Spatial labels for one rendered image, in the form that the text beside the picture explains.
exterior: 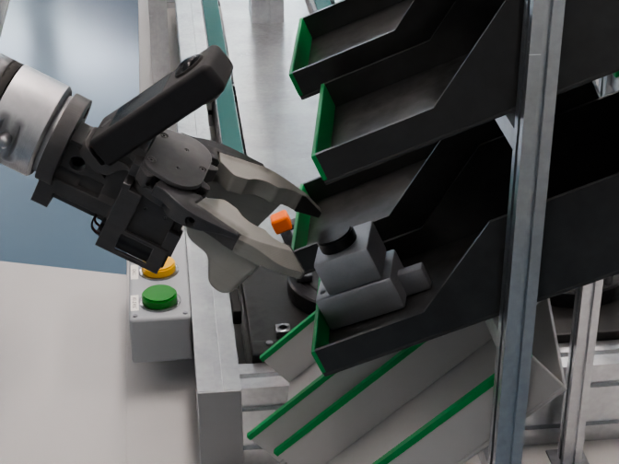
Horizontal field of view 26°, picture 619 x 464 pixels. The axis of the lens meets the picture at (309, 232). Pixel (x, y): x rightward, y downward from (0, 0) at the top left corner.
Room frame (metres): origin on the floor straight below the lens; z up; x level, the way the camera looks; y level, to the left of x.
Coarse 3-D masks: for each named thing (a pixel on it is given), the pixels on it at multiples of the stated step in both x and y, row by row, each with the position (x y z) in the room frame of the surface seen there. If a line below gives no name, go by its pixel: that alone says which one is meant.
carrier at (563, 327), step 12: (612, 276) 1.29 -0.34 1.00; (612, 288) 1.28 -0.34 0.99; (552, 300) 1.28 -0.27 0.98; (564, 300) 1.27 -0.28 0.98; (612, 300) 1.29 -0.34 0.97; (564, 312) 1.26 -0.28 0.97; (600, 312) 1.26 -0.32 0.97; (612, 312) 1.26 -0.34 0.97; (564, 324) 1.24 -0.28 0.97; (600, 324) 1.24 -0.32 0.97; (612, 324) 1.24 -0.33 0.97; (564, 336) 1.22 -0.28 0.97; (600, 336) 1.22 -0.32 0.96; (612, 336) 1.22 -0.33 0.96
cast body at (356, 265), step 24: (336, 240) 0.89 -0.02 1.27; (360, 240) 0.89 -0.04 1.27; (336, 264) 0.88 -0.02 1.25; (360, 264) 0.88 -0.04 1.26; (384, 264) 0.90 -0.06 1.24; (336, 288) 0.88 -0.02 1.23; (360, 288) 0.88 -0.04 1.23; (384, 288) 0.87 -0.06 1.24; (408, 288) 0.89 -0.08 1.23; (336, 312) 0.88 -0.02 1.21; (360, 312) 0.88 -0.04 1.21; (384, 312) 0.87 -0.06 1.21
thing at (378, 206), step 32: (576, 96) 0.96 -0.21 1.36; (480, 128) 0.97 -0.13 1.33; (416, 160) 1.10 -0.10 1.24; (448, 160) 0.97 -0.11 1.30; (320, 192) 1.10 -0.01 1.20; (352, 192) 1.09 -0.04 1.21; (384, 192) 1.06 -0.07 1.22; (416, 192) 0.97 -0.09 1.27; (320, 224) 1.05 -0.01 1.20; (352, 224) 1.03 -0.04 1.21; (384, 224) 0.97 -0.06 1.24; (416, 224) 0.97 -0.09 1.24
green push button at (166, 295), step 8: (152, 288) 1.31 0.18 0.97; (160, 288) 1.31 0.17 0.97; (168, 288) 1.31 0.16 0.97; (144, 296) 1.30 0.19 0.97; (152, 296) 1.29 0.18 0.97; (160, 296) 1.29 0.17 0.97; (168, 296) 1.29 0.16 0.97; (176, 296) 1.30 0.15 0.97; (144, 304) 1.29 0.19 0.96; (152, 304) 1.28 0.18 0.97; (160, 304) 1.28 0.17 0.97; (168, 304) 1.29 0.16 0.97
